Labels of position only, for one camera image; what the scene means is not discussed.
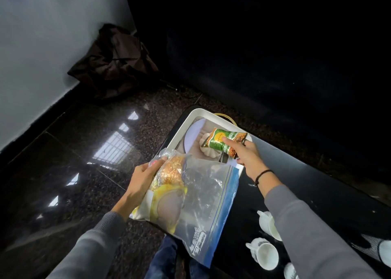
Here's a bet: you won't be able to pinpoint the white rectangular tray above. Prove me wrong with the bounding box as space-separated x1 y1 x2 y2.
166 108 253 178

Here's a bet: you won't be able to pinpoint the white cup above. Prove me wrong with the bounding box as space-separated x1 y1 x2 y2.
257 210 282 242
378 240 391 269
246 237 279 271
283 263 299 279

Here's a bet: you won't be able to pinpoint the black wrist band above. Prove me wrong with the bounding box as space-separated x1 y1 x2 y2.
254 169 274 187

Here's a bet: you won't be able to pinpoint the clear zip plastic bag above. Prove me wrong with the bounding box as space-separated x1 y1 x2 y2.
130 149 241 269

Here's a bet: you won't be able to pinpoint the yellow snack packet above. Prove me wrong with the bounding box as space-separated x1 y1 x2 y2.
131 155 188 235

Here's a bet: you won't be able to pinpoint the green snack packet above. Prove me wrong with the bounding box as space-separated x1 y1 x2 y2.
202 127 248 159

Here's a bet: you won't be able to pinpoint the person's right forearm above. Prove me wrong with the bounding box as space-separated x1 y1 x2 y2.
255 172 381 279

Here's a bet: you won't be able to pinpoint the dark brown bag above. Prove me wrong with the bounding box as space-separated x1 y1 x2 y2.
67 23 159 101

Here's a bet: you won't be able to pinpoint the white scalloped bowl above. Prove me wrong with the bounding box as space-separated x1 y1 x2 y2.
200 132 223 159

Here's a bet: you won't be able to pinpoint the white round plate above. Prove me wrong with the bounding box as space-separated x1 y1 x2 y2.
184 118 209 155

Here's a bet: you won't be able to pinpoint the person's right hand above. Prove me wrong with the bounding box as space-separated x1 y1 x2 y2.
221 137 269 182

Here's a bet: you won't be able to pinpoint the person's left hand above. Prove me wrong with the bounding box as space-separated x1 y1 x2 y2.
125 157 168 203

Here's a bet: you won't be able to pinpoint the person's blue jeans legs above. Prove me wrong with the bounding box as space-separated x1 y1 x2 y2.
145 234 212 279

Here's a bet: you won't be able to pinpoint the person's left forearm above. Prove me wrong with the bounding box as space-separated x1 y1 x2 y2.
46 193 144 279

